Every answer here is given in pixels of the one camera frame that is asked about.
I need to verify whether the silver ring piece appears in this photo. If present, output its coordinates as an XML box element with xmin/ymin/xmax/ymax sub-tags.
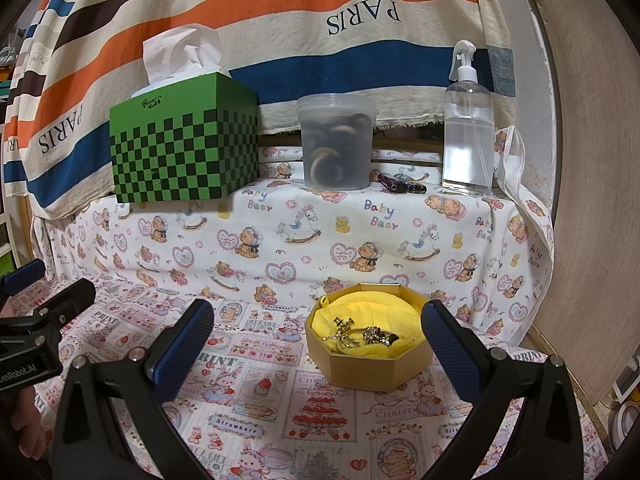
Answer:
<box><xmin>362</xmin><ymin>326</ymin><xmax>401</xmax><ymax>347</ymax></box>

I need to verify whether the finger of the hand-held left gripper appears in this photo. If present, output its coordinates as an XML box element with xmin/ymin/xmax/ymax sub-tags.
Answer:
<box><xmin>20</xmin><ymin>279</ymin><xmax>97</xmax><ymax>341</ymax></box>
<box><xmin>0</xmin><ymin>259</ymin><xmax>47</xmax><ymax>301</ymax></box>

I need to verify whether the person's left hand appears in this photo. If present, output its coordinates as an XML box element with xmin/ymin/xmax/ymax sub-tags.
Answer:
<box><xmin>0</xmin><ymin>386</ymin><xmax>54</xmax><ymax>462</ymax></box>

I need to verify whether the clear spray bottle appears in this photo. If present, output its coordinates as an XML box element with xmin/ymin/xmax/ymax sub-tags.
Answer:
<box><xmin>441</xmin><ymin>40</ymin><xmax>497</xmax><ymax>197</ymax></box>

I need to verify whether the yellow cloth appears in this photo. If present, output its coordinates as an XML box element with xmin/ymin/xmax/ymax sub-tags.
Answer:
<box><xmin>311</xmin><ymin>287</ymin><xmax>427</xmax><ymax>359</ymax></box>

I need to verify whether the purple pen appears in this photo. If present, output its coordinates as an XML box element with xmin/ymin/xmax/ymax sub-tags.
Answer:
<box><xmin>377</xmin><ymin>172</ymin><xmax>408</xmax><ymax>194</ymax></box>

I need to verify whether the white tissue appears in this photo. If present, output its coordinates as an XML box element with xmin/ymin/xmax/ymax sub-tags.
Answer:
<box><xmin>131</xmin><ymin>25</ymin><xmax>224</xmax><ymax>99</ymax></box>

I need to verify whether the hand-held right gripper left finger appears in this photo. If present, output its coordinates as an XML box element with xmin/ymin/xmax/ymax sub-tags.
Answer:
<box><xmin>50</xmin><ymin>299</ymin><xmax>216</xmax><ymax>480</ymax></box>

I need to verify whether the striped blanket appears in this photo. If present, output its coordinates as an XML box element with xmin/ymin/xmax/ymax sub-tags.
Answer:
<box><xmin>0</xmin><ymin>0</ymin><xmax>517</xmax><ymax>220</ymax></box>

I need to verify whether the white round object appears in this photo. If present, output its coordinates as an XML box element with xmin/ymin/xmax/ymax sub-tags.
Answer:
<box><xmin>612</xmin><ymin>400</ymin><xmax>640</xmax><ymax>447</ymax></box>

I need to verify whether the pile of hair ties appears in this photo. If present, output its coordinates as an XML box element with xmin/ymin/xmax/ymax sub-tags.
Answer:
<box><xmin>304</xmin><ymin>114</ymin><xmax>370</xmax><ymax>187</ymax></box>

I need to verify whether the pink cake printed cloth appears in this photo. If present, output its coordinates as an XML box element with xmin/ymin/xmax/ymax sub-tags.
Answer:
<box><xmin>7</xmin><ymin>272</ymin><xmax>612</xmax><ymax>480</ymax></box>

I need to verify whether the gold octagonal box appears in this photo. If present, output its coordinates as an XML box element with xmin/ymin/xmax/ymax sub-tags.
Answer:
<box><xmin>305</xmin><ymin>282</ymin><xmax>434</xmax><ymax>390</ymax></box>

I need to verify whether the translucent plastic container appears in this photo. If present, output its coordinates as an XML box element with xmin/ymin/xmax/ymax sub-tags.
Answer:
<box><xmin>297</xmin><ymin>93</ymin><xmax>378</xmax><ymax>191</ymax></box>

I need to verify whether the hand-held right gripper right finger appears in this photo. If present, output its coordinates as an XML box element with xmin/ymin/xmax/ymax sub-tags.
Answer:
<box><xmin>420</xmin><ymin>300</ymin><xmax>608</xmax><ymax>480</ymax></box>

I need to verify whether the teddy bear printed cloth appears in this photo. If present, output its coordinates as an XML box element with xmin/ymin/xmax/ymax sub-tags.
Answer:
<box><xmin>30</xmin><ymin>125</ymin><xmax>556</xmax><ymax>346</ymax></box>

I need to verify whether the green checkered tissue box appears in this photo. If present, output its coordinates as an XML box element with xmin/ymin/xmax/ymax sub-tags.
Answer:
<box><xmin>109</xmin><ymin>71</ymin><xmax>260</xmax><ymax>204</ymax></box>

